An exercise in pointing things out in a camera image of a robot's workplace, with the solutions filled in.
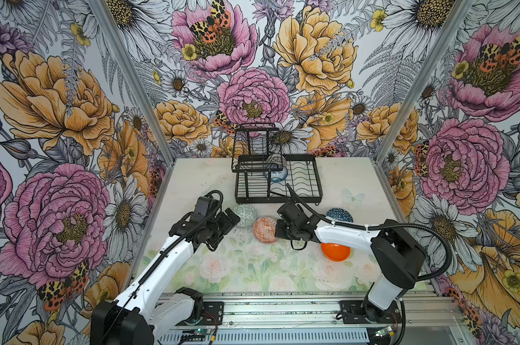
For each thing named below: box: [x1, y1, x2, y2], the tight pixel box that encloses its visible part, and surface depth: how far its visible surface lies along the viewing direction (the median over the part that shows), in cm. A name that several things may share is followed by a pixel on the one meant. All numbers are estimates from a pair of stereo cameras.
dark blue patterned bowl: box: [326, 207, 355, 223], surface depth 98 cm
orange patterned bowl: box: [252, 217, 279, 244], surface depth 92 cm
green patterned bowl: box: [232, 204, 258, 228], surface depth 99 cm
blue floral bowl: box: [264, 165, 289, 183], surface depth 114 cm
